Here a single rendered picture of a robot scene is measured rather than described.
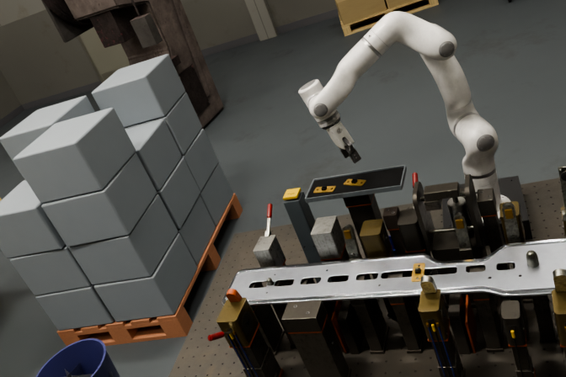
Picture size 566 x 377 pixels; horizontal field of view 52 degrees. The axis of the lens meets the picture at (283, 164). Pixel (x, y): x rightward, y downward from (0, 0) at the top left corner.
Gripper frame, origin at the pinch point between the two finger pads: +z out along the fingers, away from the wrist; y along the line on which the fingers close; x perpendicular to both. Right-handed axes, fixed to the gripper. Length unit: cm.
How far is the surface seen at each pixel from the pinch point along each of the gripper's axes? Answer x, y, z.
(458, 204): -15.3, -32.5, 22.6
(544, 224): -49, -10, 67
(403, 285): 16, -41, 29
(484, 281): -3, -56, 35
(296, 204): 26.1, 10.8, 6.9
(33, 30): 182, 957, -180
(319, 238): 27.5, -11.1, 13.8
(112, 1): 37, 420, -115
